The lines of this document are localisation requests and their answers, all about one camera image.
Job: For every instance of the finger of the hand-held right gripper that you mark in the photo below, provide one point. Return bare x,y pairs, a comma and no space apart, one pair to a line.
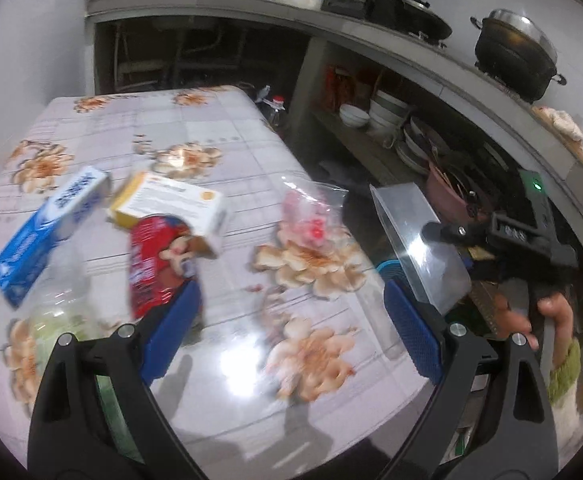
451,233

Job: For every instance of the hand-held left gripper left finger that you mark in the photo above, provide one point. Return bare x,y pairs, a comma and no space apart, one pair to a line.
171,330

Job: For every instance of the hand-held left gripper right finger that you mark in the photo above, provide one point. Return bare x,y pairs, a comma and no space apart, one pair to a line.
416,330

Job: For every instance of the clear plastic box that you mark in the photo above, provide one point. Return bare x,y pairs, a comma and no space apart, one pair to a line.
411,240

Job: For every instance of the blue plastic basket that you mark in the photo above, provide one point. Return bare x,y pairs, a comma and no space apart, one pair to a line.
389,272

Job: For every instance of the red tin can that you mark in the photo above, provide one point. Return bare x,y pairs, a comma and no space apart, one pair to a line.
151,265

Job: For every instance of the green plastic bottle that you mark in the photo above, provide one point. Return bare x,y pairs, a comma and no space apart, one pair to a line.
61,305

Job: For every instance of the white orange medicine box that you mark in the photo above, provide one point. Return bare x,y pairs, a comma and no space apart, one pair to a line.
171,200

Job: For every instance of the clear plastic bag pink contents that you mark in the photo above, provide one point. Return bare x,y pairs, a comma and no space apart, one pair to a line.
311,220

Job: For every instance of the blue toothpaste box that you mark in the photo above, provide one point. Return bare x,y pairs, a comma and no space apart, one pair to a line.
36,240

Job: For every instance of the person's right hand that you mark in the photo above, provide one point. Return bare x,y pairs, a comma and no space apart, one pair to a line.
559,312

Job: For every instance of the pink plastic basin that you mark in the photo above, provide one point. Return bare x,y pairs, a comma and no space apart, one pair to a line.
446,195

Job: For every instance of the stack of plates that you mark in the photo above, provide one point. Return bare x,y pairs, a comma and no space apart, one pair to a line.
419,147

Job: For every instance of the beige rag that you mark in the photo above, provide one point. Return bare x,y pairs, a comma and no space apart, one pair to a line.
561,122

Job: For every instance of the white green package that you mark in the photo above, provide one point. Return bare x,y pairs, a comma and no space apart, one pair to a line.
460,445

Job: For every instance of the stack of white bowls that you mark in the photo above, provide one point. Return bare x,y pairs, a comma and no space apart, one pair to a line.
389,110

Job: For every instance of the white bowl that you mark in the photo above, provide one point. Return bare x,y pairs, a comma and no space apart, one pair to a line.
355,116

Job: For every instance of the black cooking pot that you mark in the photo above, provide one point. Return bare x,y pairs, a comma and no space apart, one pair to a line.
516,60

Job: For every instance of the red orange packets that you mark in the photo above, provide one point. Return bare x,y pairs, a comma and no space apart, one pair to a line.
344,85

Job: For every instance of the black wok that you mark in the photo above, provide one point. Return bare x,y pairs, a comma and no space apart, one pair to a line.
421,22

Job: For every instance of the clear bottle red cap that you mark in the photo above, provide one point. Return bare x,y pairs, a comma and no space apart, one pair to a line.
275,112

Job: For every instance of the concrete kitchen counter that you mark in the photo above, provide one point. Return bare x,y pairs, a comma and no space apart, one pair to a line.
371,35

